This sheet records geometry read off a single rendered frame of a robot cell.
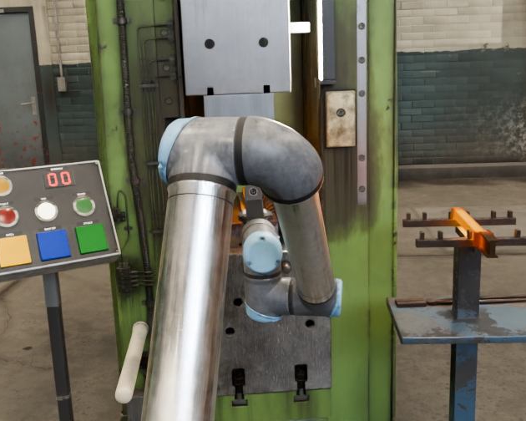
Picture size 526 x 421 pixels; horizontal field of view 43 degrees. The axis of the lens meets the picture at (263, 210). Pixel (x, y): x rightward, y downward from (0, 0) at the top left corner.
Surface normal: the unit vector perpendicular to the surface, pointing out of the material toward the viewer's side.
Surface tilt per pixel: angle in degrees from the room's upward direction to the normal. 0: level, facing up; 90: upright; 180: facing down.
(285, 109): 90
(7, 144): 90
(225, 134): 55
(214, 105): 90
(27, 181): 60
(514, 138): 90
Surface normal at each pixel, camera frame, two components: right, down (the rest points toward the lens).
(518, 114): -0.05, 0.20
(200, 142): -0.16, -0.25
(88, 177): 0.40, -0.33
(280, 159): 0.34, 0.16
